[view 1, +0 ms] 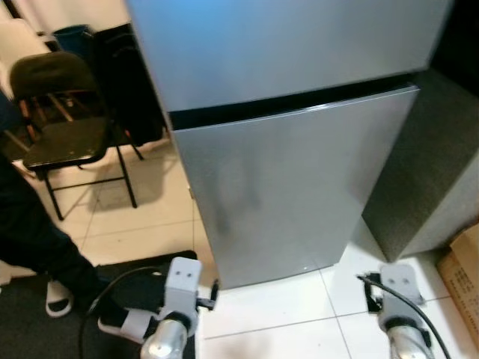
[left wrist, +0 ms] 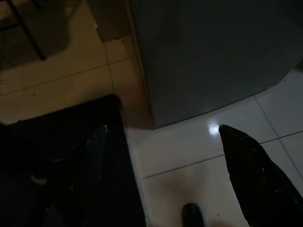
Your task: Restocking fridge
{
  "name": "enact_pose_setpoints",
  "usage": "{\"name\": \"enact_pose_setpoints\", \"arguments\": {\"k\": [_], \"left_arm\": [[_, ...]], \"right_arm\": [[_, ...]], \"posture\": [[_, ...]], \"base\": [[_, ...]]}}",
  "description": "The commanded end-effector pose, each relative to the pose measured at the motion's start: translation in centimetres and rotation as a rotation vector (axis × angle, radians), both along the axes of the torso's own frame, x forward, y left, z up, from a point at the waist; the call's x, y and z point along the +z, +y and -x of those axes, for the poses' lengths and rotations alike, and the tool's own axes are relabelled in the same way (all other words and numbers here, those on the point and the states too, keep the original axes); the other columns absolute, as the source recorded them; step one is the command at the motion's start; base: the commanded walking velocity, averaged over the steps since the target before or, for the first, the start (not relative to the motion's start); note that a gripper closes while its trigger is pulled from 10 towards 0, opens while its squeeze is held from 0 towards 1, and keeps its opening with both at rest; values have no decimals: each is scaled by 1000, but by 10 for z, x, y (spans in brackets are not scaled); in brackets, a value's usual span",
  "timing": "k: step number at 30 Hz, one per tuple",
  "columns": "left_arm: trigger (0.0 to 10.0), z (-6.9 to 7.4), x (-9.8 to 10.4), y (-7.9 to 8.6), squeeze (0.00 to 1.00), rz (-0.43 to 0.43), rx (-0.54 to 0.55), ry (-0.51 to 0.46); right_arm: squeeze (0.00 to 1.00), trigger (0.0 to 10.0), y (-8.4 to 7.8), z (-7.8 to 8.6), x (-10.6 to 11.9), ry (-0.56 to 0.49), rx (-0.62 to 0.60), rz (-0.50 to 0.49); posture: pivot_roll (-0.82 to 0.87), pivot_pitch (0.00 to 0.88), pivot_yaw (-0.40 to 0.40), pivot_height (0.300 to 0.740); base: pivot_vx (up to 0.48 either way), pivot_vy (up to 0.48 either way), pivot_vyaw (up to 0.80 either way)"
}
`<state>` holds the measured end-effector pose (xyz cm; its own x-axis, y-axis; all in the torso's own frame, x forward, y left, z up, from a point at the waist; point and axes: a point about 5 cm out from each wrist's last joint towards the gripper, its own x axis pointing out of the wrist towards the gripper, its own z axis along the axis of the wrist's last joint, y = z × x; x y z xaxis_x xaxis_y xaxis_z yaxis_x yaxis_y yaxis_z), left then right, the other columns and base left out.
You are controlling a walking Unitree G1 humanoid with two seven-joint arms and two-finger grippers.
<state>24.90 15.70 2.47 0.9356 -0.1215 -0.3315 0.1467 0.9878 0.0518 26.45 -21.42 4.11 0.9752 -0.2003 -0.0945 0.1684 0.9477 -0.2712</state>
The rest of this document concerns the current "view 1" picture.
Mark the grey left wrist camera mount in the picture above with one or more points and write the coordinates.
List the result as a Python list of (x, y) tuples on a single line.
[(181, 288)]

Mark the silver fridge body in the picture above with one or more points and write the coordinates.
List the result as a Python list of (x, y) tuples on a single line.
[(299, 96)]

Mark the person in dark clothes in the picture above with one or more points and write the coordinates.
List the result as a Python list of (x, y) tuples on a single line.
[(34, 232)]

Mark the printed cardboard box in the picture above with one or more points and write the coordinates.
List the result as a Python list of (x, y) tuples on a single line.
[(462, 277)]

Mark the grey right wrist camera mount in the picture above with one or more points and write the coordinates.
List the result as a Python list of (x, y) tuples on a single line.
[(400, 295)]

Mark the black foam mat stack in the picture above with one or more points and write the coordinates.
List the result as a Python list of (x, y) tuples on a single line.
[(131, 82)]

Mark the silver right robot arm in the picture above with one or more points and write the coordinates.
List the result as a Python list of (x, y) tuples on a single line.
[(408, 345)]

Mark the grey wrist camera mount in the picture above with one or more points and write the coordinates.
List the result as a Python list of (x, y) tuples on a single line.
[(181, 288), (400, 295)]

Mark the white slipper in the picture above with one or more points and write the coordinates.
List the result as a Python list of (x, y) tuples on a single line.
[(58, 303), (135, 325)]

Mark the dark blue bucket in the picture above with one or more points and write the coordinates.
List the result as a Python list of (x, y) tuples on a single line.
[(73, 39)]

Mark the black folding chair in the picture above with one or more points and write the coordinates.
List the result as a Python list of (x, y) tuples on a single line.
[(63, 146)]

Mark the large silver fridge door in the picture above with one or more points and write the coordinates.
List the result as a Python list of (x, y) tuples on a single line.
[(284, 187)]

